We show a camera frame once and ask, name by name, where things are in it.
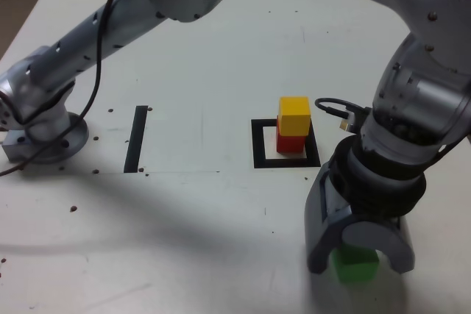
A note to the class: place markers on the black tape strip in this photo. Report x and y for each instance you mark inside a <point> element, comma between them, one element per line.
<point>135,137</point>

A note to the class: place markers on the yellow cube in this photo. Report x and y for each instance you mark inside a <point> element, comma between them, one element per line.
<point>294,115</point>

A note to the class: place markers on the green cube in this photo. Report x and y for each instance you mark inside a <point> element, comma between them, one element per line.
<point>353,266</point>

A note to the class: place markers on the red cube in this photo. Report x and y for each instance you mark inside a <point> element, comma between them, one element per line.
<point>290,143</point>

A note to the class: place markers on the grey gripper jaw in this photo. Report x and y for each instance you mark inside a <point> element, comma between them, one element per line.
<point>314,233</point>
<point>375,233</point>

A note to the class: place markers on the black tape square outline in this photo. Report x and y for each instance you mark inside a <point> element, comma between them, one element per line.
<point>257,145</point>

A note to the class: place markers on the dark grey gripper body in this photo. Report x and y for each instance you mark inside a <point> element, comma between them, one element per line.
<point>333,207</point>

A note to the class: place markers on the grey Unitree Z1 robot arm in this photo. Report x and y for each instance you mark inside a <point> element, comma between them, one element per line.
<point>110,34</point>

